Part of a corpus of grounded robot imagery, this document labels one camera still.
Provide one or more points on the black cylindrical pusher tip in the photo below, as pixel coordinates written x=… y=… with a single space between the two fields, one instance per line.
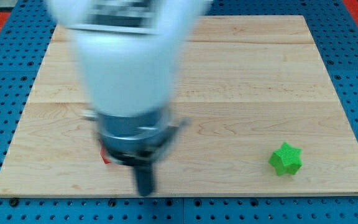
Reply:
x=144 y=178

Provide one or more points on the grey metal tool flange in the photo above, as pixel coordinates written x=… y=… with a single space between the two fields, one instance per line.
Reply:
x=137 y=140

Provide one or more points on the red star block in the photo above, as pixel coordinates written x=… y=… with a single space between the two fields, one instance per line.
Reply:
x=104 y=155

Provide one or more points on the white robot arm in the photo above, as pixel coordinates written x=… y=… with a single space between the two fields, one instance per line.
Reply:
x=128 y=53

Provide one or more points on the green star block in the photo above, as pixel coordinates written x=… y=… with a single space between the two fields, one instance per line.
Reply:
x=286 y=159

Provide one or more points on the wooden board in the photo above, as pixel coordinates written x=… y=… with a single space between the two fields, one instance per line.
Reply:
x=247 y=84

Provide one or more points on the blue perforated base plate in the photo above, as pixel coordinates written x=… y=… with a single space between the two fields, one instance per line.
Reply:
x=23 y=43

